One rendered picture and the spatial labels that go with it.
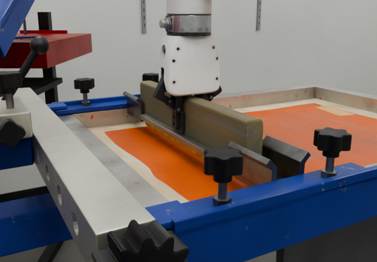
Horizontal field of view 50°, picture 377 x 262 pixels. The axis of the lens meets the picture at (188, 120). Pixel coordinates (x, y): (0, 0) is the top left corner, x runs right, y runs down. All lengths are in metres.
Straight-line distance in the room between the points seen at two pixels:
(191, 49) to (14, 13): 0.55
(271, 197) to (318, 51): 3.36
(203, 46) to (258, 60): 2.67
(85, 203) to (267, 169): 0.24
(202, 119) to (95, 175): 0.27
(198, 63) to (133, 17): 2.13
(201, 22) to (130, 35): 2.14
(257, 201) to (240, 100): 0.67
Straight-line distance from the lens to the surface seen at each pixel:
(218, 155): 0.42
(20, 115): 0.57
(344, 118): 1.05
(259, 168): 0.53
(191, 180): 0.63
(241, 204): 0.43
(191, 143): 0.67
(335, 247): 0.72
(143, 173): 0.66
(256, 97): 1.13
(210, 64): 0.70
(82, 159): 0.48
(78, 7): 2.70
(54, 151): 0.51
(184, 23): 0.67
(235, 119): 0.58
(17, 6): 1.12
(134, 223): 0.31
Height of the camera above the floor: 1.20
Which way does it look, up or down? 15 degrees down
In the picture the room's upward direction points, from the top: straight up
